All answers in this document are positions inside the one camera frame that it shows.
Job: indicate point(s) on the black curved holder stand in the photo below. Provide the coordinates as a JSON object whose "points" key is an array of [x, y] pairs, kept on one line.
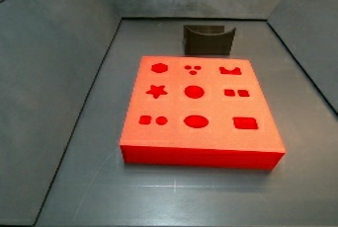
{"points": [[207, 40]]}

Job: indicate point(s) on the red shape-sorting board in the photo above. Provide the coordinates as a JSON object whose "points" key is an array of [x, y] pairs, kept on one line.
{"points": [[199, 114]]}

